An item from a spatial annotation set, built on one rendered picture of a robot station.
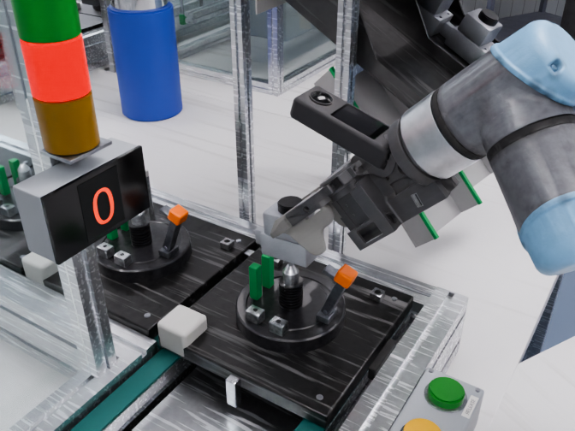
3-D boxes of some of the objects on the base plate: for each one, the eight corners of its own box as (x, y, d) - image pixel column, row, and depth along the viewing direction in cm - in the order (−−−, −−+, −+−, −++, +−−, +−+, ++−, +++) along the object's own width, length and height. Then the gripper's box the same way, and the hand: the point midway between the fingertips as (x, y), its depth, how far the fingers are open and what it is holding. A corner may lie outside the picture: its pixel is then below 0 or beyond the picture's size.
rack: (425, 200, 128) (494, -313, 85) (339, 299, 102) (376, -370, 59) (334, 174, 137) (354, -300, 95) (233, 257, 111) (199, -344, 69)
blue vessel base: (194, 106, 169) (186, 2, 155) (155, 126, 158) (141, 17, 143) (151, 95, 176) (139, -6, 162) (109, 114, 165) (92, 8, 150)
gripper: (433, 216, 56) (291, 294, 71) (476, 163, 65) (340, 243, 80) (374, 139, 56) (244, 233, 71) (425, 97, 65) (299, 189, 79)
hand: (287, 215), depth 74 cm, fingers closed on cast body, 4 cm apart
